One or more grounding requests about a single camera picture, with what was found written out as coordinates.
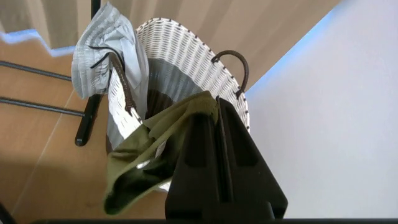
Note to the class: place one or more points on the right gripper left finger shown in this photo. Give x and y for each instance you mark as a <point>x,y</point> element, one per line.
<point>199,174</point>

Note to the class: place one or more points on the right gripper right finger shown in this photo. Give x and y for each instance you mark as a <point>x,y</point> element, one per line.
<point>248,174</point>

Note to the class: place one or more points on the green long-sleeved shirt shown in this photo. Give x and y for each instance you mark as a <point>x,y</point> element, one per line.
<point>140,146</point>

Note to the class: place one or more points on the pale grey shorts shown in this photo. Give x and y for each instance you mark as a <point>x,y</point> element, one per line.
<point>102,34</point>

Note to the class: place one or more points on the black clothes rack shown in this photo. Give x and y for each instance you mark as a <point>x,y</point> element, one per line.
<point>87,124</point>

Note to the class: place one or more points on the white laundry basket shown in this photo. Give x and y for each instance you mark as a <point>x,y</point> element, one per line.
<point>180,49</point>

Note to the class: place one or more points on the beige curtain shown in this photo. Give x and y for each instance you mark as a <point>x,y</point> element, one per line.
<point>248,25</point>

